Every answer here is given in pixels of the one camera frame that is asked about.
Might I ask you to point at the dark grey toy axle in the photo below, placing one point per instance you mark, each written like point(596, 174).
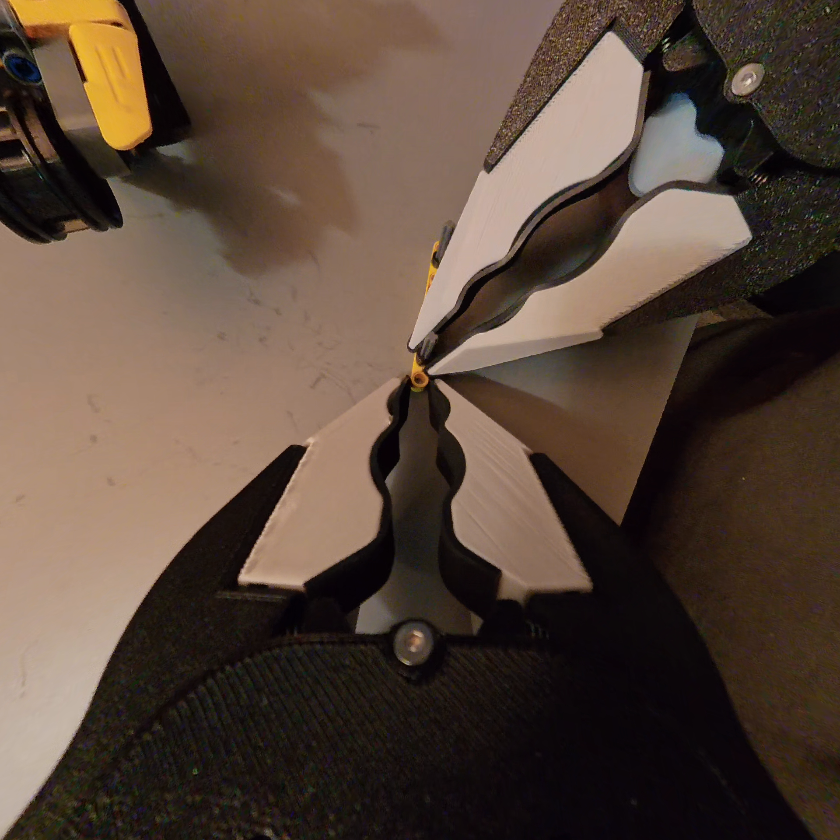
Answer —
point(447, 235)
point(430, 342)

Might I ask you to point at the yellow perforated toy beam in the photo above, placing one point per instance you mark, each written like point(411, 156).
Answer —
point(418, 374)

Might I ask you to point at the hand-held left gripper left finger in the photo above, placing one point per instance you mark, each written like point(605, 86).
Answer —
point(315, 518)

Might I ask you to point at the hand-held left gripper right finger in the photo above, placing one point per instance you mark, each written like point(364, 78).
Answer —
point(518, 518)

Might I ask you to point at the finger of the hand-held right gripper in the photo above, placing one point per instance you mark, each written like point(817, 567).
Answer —
point(656, 262)
point(558, 131)

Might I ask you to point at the yellow and black toy vehicle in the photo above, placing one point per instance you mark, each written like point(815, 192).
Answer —
point(111, 85)

